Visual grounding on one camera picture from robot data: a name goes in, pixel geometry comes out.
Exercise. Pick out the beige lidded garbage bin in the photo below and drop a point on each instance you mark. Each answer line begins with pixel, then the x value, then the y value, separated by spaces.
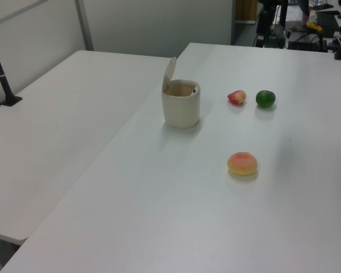
pixel 182 111

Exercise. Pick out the pink yellow toy peach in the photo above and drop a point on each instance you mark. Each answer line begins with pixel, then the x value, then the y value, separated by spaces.
pixel 242 163

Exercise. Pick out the red yellow toy fruit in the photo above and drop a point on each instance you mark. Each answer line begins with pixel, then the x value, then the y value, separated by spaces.
pixel 237 97

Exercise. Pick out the green toy lime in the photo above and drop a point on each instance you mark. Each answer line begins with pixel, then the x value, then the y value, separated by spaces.
pixel 265 99

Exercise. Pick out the black tripod device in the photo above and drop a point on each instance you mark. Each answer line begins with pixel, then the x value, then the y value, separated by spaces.
pixel 262 22

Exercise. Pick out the tan wooden cabinet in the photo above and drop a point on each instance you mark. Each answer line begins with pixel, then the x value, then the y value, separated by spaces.
pixel 245 10

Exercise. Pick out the black equipment box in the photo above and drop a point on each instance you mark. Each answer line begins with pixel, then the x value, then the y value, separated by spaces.
pixel 304 41

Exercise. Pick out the black vertical stand pole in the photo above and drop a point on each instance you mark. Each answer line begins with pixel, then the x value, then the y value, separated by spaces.
pixel 283 17

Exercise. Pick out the yellow object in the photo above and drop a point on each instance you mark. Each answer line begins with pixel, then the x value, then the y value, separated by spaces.
pixel 315 26

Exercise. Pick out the grey partition post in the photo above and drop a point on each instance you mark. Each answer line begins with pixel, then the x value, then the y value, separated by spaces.
pixel 83 25

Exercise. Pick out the black camera pole with base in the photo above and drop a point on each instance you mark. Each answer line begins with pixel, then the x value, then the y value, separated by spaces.
pixel 4 82

